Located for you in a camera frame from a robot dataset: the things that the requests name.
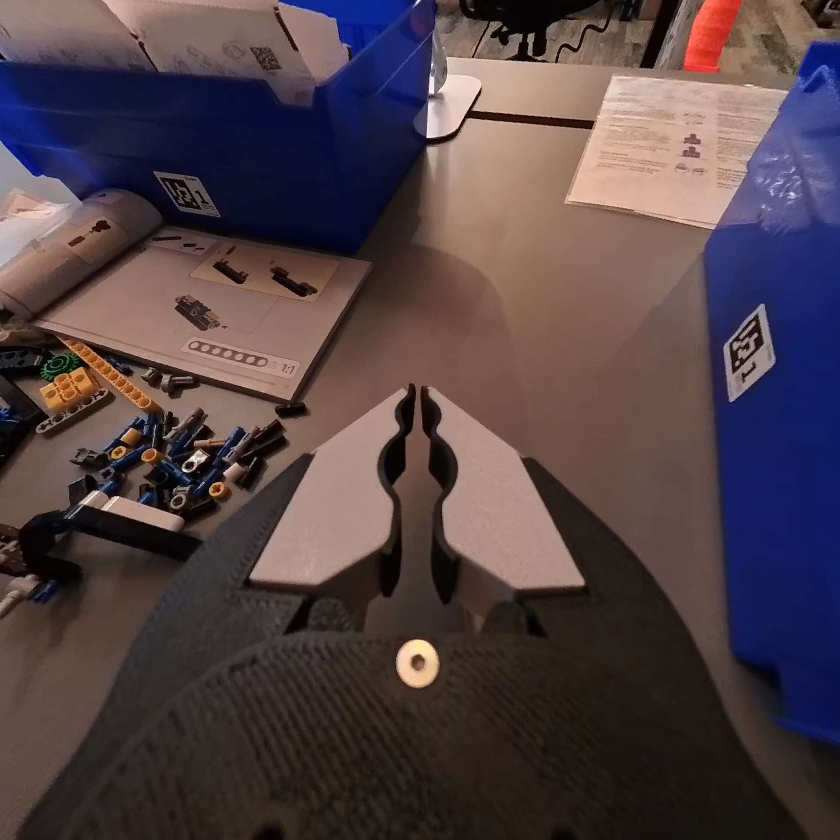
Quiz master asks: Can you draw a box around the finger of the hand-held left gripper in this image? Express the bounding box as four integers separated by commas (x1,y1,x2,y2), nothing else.
20,495,203,586

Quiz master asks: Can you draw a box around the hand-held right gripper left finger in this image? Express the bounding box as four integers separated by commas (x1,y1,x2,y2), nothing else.
247,382,417,599

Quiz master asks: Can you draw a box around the black lego assembly with gear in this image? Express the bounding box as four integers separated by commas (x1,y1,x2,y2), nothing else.
0,521,56,621

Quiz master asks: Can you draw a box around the grey lego beam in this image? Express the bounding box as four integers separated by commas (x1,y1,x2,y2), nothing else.
36,387,109,435

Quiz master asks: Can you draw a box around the pile of small lego pieces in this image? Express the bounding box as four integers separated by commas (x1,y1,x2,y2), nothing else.
69,407,290,526

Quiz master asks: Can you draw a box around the black office chair base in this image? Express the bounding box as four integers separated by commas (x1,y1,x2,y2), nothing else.
459,0,592,61

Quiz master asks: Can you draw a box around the white printed paper packaging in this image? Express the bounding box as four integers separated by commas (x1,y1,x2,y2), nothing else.
0,0,352,106

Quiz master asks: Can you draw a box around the yellow lego block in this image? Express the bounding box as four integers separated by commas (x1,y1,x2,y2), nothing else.
39,367,96,411

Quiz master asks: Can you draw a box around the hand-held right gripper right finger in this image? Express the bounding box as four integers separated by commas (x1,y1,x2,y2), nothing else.
420,384,587,619

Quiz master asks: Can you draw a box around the orange cone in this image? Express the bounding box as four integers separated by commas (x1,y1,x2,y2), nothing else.
684,0,746,73

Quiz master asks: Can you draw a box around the black curved lego beam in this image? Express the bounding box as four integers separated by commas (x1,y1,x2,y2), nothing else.
0,346,47,379

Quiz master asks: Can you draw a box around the large blue plastic bin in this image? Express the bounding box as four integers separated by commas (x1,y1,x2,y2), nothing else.
0,0,439,253

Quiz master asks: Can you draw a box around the laminated printed sheet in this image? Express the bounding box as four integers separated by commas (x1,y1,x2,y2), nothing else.
566,74,788,231

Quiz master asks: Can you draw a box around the silver monitor stand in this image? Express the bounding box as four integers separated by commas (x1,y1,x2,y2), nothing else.
413,33,483,140

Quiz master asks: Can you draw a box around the lego instruction booklet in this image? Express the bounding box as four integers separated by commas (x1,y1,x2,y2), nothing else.
0,189,374,403

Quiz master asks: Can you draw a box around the long yellow lego beam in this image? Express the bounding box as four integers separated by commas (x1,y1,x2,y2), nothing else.
62,338,165,411

